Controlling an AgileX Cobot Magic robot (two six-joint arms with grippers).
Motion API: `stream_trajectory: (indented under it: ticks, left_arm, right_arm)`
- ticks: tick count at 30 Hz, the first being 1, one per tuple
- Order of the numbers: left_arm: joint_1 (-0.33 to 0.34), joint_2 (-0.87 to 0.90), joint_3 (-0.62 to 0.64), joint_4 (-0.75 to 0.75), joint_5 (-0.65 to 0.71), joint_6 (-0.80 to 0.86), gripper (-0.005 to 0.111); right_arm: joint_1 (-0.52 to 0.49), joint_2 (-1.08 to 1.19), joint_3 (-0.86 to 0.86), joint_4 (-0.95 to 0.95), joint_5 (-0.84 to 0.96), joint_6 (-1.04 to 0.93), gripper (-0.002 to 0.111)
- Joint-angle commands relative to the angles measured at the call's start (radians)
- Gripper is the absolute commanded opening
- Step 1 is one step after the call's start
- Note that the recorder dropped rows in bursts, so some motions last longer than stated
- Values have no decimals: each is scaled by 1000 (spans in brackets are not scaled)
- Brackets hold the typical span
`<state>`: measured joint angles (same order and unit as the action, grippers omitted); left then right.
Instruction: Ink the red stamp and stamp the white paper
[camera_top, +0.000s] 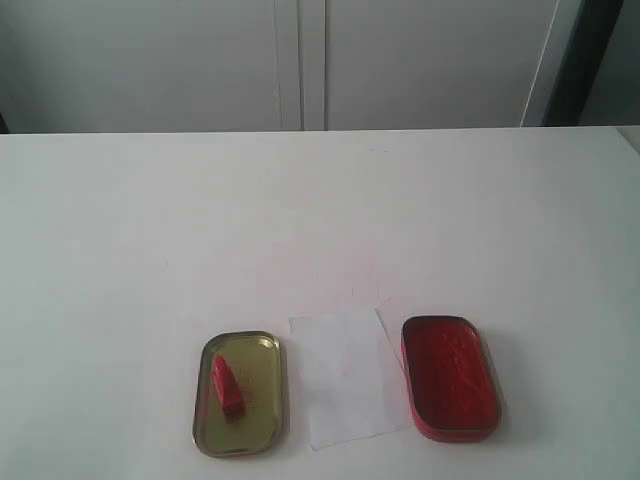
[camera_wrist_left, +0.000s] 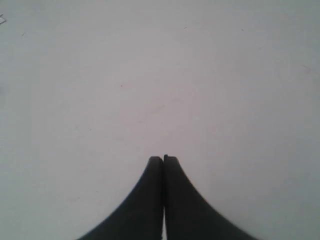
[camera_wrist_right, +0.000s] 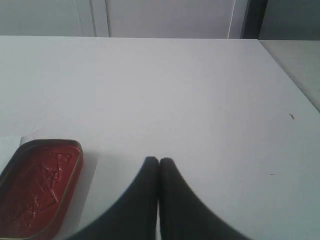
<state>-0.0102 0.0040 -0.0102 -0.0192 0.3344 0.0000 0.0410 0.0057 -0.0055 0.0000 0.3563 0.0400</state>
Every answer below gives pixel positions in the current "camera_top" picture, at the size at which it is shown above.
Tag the red rubber stamp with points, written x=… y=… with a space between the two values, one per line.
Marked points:
x=227 y=389

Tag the red ink pad tin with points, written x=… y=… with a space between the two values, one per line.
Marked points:
x=452 y=393

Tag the white paper sheet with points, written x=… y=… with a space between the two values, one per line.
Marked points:
x=352 y=381

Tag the gold metal tin lid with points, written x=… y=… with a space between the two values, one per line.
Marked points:
x=259 y=365

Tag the dark vertical post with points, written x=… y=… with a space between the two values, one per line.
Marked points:
x=598 y=79

